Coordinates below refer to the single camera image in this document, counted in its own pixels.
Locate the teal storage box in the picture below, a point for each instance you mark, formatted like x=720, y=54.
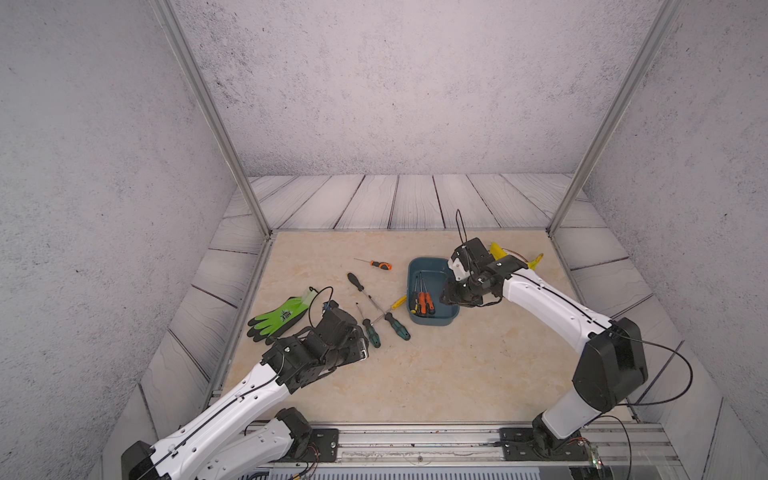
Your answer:
x=436, y=273

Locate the black yellow-tip screwdriver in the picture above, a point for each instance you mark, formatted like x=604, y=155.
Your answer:
x=414, y=290

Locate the black handle long screwdriver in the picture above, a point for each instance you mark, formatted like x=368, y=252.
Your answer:
x=352, y=278

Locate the right aluminium frame post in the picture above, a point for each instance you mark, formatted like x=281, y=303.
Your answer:
x=643, y=60

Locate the green handle screwdriver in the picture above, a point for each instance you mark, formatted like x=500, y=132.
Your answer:
x=370, y=331
x=395, y=324

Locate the aluminium frame post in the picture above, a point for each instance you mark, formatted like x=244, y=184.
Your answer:
x=185, y=57
x=643, y=60

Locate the small orange black screwdriver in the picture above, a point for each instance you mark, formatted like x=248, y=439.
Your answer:
x=382, y=265

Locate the orange screwdriver large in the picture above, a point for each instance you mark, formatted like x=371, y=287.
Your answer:
x=422, y=306

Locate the green black work glove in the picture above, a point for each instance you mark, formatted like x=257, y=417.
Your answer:
x=270, y=326

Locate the left aluminium frame post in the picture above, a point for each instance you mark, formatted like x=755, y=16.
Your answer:
x=185, y=57

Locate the yellow handle screwdriver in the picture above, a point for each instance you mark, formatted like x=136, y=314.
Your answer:
x=396, y=303

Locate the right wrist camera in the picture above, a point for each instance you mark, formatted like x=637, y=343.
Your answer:
x=459, y=271

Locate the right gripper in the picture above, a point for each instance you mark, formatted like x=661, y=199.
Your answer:
x=449, y=297

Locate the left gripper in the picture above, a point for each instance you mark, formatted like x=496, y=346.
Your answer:
x=359, y=346

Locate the green handle screwdriver left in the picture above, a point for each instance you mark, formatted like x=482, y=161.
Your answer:
x=370, y=331

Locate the green handle screwdriver right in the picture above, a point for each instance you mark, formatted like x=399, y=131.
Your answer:
x=395, y=324

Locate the aluminium front rail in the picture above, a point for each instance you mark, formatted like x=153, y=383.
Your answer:
x=471, y=451

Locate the yellow banana bunch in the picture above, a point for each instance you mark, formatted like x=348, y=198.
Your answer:
x=499, y=252

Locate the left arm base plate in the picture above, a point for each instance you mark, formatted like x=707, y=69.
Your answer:
x=321, y=445

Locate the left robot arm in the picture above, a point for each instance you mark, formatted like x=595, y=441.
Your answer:
x=216, y=445

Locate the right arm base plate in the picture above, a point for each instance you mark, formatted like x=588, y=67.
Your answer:
x=522, y=444

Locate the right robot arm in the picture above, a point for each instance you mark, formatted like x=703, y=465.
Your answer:
x=612, y=362

